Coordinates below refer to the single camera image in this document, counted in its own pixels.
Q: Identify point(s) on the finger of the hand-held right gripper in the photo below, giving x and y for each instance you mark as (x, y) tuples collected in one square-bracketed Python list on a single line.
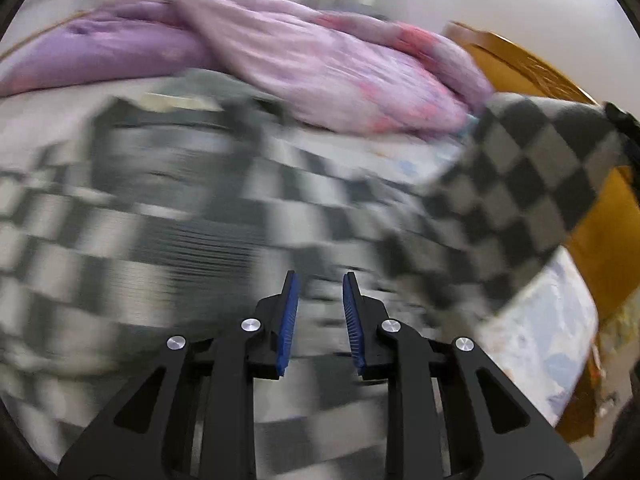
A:
[(625, 122)]

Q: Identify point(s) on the wooden rail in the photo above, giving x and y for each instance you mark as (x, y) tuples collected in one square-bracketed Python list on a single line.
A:
[(45, 27)]

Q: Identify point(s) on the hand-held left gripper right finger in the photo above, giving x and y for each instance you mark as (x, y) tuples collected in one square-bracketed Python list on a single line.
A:
[(352, 320)]

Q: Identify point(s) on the purple floral quilt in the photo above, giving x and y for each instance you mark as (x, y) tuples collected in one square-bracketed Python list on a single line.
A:
[(300, 60)]

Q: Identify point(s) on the wooden headboard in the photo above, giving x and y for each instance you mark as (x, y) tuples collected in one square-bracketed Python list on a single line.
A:
[(525, 70)]

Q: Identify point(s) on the wooden nightstand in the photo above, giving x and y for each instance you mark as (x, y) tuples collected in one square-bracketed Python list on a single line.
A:
[(582, 410)]

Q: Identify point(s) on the grey checkered knit sweater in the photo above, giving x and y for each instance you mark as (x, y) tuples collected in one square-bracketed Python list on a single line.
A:
[(200, 210)]

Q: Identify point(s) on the bed with floral sheet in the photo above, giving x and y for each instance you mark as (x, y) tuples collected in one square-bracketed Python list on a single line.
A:
[(540, 340)]

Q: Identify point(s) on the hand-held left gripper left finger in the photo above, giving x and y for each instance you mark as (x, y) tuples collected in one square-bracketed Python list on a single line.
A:
[(290, 320)]

